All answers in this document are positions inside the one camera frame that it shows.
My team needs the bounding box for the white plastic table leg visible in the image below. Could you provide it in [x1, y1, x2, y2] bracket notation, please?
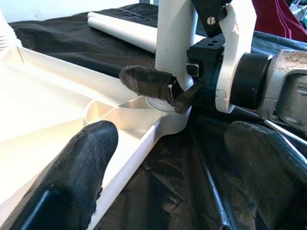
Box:
[146, 0, 199, 111]
[0, 7, 18, 52]
[87, 11, 159, 52]

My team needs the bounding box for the dark red fabric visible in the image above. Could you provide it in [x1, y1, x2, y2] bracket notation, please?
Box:
[253, 0, 307, 40]

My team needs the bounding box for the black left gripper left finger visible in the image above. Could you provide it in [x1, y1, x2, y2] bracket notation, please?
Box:
[0, 120, 119, 230]

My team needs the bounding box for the white plastic table top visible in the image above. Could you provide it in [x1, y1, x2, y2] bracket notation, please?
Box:
[0, 46, 192, 230]

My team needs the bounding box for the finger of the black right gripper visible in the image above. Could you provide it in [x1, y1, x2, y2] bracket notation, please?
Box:
[119, 65, 201, 113]

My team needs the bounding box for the black plastic table cover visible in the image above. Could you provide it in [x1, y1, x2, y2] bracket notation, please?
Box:
[8, 3, 307, 230]

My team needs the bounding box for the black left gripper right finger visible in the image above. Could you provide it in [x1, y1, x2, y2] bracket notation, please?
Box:
[224, 121, 307, 230]

